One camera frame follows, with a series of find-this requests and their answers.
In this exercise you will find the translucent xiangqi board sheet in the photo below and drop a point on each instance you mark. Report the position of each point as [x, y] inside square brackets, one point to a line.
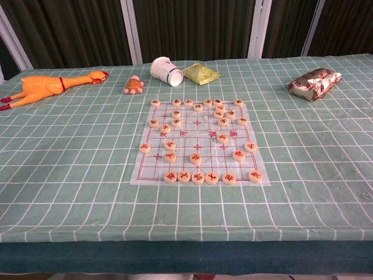
[204, 140]

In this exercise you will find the green snack bag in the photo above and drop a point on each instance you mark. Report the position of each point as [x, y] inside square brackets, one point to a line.
[201, 73]

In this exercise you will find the white paper cup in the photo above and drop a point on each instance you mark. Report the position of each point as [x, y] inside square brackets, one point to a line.
[163, 70]

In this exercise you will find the orange pink turtle toy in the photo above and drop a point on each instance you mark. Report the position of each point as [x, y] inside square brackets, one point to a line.
[134, 85]

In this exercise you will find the green checkered tablecloth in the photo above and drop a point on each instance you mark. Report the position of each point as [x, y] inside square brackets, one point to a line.
[87, 163]

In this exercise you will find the dark pleated curtain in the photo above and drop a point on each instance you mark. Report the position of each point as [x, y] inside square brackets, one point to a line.
[189, 26]

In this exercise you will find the dark teal table skirt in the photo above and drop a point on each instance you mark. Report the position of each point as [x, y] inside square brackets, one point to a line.
[186, 256]

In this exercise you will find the gold red foil snack bag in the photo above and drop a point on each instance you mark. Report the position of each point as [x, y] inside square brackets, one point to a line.
[313, 84]

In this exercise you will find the yellow rubber chicken toy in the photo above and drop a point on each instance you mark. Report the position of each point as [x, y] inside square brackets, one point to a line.
[43, 86]

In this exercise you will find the white frame post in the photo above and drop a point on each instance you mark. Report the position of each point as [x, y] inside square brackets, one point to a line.
[258, 29]
[313, 27]
[14, 38]
[132, 32]

